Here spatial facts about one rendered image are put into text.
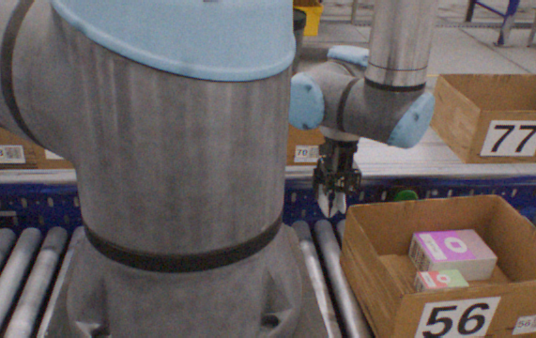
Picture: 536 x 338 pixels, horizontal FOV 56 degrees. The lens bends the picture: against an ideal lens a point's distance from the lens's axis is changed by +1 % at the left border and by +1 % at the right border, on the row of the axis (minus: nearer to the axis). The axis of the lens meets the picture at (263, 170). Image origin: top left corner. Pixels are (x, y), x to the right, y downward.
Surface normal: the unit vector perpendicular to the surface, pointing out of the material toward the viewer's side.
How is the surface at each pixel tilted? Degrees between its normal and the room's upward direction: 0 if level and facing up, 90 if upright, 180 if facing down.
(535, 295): 90
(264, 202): 87
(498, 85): 90
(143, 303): 66
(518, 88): 90
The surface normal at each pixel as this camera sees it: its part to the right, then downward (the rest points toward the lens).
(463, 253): 0.05, -0.86
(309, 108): -0.68, 0.35
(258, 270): 0.72, 0.07
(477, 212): 0.18, 0.51
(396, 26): -0.40, 0.44
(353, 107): -0.57, 0.00
